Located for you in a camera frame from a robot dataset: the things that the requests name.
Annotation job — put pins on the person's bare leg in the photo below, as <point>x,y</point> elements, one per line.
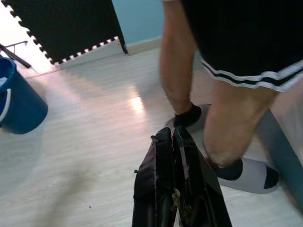
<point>175,59</point>
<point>236,118</point>

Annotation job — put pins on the white sock with black heel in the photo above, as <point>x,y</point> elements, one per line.
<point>251,175</point>
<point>187,117</point>

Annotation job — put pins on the black tripod stand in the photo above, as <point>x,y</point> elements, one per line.
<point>19,60</point>

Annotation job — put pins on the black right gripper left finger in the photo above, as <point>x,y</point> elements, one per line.
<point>156,179</point>

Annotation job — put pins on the black shorts with white stripes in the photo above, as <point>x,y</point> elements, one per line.
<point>236,35</point>

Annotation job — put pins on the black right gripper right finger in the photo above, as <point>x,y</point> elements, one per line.
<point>198,189</point>

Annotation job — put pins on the black foam puzzle mat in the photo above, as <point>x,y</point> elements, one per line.
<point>71,28</point>

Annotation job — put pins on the blue plastic bucket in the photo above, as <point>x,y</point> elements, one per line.
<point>23,106</point>

